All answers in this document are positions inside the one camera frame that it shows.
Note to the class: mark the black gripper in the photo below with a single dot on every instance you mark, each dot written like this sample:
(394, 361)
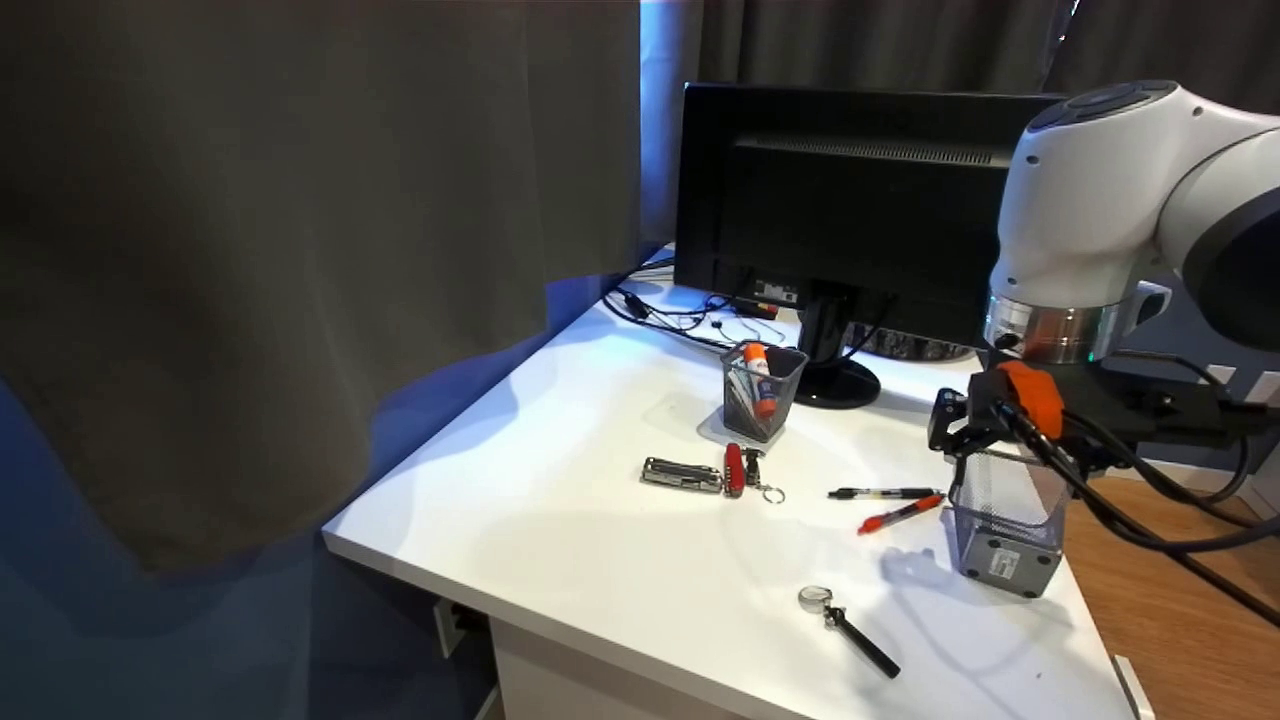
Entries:
(993, 403)

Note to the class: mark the grey mesh basket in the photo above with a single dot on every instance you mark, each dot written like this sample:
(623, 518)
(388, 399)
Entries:
(1007, 532)

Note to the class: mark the red pen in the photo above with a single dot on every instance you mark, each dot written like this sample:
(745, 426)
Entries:
(898, 512)

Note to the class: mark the black pen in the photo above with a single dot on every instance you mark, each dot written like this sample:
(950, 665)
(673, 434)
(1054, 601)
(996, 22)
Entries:
(872, 493)

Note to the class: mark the silver metal tool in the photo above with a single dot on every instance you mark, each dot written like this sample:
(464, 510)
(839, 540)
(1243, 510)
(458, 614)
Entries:
(862, 643)

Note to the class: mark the orange capped marker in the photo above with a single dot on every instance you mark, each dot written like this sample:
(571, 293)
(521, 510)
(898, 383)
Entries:
(754, 355)

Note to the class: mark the black monitor with round stand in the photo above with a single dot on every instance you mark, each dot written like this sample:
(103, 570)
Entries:
(852, 214)

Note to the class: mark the red pocket knife with keyring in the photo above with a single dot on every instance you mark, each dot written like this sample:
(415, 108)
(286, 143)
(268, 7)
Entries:
(732, 470)

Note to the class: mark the open white drawer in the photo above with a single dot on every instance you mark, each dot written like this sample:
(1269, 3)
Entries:
(1129, 684)

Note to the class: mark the white desk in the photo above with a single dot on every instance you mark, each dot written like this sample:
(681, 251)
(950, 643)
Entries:
(600, 545)

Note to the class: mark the wide grey curtain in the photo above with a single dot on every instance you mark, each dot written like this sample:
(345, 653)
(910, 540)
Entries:
(265, 267)

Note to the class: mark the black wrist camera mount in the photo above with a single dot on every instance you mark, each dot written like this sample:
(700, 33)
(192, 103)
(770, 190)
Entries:
(1167, 408)

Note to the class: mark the white wall outlet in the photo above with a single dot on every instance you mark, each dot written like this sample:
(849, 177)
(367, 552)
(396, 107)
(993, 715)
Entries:
(1219, 375)
(1264, 389)

